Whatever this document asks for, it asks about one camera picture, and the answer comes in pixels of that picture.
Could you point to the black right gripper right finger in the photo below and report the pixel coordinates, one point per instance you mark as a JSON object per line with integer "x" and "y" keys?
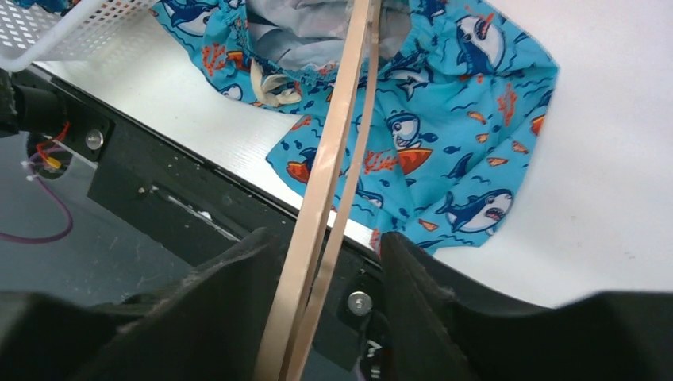
{"x": 445, "y": 326}

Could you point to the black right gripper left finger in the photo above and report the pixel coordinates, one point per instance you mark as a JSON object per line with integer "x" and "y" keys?
{"x": 207, "y": 326}

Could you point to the teal shark print shorts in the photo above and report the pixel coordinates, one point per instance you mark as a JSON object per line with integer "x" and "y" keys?
{"x": 461, "y": 95}

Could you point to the blue leaf print shorts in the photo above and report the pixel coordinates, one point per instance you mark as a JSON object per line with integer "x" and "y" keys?
{"x": 60, "y": 7}

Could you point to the white plastic basket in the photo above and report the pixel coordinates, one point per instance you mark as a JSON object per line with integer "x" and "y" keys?
{"x": 33, "y": 35}

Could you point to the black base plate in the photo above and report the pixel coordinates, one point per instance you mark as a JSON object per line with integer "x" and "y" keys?
{"x": 96, "y": 210}

